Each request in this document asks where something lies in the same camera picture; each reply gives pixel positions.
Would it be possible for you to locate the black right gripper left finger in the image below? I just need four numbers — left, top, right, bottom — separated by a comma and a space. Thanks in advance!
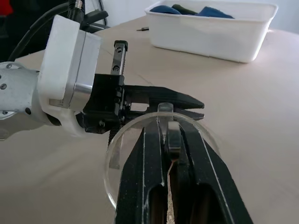
115, 126, 169, 224

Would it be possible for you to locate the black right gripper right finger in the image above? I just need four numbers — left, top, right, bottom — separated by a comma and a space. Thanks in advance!
172, 121, 254, 224

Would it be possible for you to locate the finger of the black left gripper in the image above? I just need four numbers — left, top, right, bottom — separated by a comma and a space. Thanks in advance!
126, 109, 206, 122
123, 84, 206, 111

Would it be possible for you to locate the white plastic tub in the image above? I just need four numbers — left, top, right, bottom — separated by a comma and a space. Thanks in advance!
144, 0, 279, 64

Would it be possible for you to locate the blue cloth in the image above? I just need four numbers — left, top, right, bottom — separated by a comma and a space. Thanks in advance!
194, 6, 235, 20
149, 5, 181, 15

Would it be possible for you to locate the dark green cloth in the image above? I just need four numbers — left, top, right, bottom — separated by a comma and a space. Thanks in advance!
171, 4, 197, 15

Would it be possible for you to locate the red object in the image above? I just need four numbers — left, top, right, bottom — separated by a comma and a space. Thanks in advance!
0, 0, 14, 20

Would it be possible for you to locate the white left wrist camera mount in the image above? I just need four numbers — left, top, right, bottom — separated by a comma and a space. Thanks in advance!
36, 14, 104, 137

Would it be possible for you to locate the black chair frame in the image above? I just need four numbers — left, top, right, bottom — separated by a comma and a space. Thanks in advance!
80, 8, 110, 35

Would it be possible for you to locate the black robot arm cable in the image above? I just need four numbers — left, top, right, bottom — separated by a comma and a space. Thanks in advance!
8, 0, 85, 61

